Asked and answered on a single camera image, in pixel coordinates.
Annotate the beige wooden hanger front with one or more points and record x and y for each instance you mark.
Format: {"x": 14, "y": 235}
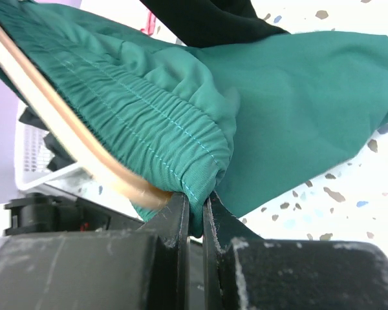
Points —
{"x": 73, "y": 135}

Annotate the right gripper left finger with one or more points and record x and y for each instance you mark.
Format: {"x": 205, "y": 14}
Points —
{"x": 147, "y": 268}

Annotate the dark navy garment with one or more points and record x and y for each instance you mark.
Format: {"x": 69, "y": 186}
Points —
{"x": 61, "y": 158}

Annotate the white laundry basket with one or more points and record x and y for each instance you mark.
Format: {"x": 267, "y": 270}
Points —
{"x": 31, "y": 159}

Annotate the teal green shorts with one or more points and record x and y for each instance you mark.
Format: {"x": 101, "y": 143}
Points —
{"x": 248, "y": 121}

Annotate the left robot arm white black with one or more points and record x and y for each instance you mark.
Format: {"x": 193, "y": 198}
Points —
{"x": 46, "y": 213}

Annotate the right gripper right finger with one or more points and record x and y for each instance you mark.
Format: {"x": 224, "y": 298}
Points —
{"x": 244, "y": 271}

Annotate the black shorts on hanger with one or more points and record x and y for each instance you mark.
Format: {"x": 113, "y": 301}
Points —
{"x": 208, "y": 23}

